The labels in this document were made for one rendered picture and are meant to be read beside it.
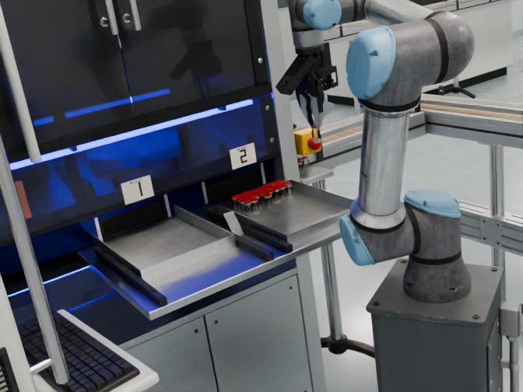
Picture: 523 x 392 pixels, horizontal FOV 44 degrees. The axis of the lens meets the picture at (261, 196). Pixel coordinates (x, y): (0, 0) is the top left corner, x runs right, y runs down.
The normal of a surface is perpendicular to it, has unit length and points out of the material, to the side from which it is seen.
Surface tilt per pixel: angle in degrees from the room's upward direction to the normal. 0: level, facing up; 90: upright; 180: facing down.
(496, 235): 90
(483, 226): 90
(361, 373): 0
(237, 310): 90
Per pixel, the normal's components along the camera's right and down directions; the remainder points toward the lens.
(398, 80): 0.24, 0.65
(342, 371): -0.14, -0.93
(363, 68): -0.95, 0.11
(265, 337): 0.55, 0.21
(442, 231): 0.25, 0.29
